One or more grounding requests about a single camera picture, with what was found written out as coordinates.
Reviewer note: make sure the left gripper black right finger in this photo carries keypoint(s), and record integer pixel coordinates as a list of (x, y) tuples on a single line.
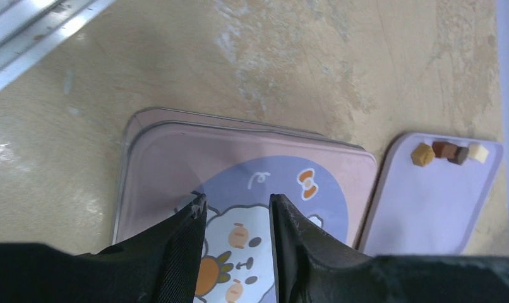
[(310, 265)]

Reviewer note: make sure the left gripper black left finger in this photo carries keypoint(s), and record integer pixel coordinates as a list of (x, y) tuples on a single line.
[(160, 264)]

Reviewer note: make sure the silver square tin lid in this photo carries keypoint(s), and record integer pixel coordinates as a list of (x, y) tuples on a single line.
[(167, 163)]

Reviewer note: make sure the pink divided chocolate tin box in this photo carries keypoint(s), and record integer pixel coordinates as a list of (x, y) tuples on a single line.
[(153, 115)]

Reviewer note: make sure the caramel chocolate piece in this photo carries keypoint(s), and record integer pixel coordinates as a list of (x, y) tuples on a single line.
[(423, 155)]

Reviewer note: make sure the round dark chocolate piece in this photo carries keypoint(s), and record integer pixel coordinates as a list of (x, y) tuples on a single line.
[(460, 155)]

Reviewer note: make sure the white chocolate piece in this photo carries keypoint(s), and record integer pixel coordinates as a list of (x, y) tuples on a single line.
[(478, 152)]

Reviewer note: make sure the lavender plastic tray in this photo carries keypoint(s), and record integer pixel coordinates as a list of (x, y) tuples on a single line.
[(431, 209)]

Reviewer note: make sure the aluminium frame rail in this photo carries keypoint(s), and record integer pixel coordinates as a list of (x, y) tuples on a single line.
[(30, 29)]

